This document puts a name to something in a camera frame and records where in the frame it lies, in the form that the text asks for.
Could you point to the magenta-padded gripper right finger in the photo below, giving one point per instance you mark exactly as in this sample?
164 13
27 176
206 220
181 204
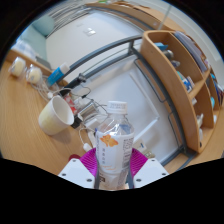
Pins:
151 171

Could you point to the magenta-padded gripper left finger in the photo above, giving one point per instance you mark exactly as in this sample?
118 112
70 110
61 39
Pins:
76 171

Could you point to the clear plastic water bottle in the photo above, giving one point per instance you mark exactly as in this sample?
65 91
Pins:
115 153

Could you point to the black charger block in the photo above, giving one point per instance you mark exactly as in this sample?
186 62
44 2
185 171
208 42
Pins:
76 121

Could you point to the metal cup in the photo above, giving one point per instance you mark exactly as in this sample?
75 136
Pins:
88 109

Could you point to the red printed packet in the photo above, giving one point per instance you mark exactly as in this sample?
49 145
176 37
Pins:
69 101

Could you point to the wooden wardrobe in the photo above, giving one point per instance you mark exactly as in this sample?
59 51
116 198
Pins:
216 140

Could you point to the white desk lamp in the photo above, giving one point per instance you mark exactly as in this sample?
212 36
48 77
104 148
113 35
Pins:
146 96

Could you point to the black electric shaver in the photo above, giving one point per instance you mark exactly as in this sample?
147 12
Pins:
76 81

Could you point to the blue tube with white cap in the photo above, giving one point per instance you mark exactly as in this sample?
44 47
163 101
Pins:
56 75

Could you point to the wooden shelf unit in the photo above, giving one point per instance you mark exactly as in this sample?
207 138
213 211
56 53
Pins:
173 73

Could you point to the wrapped round bun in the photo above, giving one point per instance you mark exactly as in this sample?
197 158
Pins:
17 67
34 74

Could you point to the teal bed mattress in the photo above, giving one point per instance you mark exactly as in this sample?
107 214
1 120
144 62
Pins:
33 43

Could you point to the teal pillow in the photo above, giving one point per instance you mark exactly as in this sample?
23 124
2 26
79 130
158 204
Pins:
43 26

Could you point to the wooden bunk bed board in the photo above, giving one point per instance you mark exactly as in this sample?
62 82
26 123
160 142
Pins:
140 15

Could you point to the grey metal bed frame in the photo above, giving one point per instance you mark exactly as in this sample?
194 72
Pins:
100 53

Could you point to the white wall switch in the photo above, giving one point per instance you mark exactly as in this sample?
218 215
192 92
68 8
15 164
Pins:
89 31

